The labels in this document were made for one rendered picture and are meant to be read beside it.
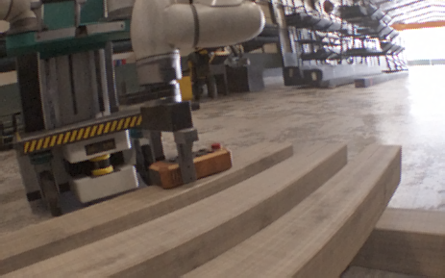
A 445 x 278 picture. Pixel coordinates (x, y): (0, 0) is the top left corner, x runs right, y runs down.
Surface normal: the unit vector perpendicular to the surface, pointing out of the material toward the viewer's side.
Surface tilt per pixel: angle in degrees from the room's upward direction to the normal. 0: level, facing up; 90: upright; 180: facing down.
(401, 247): 90
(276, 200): 90
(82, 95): 90
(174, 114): 90
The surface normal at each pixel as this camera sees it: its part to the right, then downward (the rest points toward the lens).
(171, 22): 0.40, 0.07
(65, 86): 0.64, 0.03
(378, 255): -0.68, 0.20
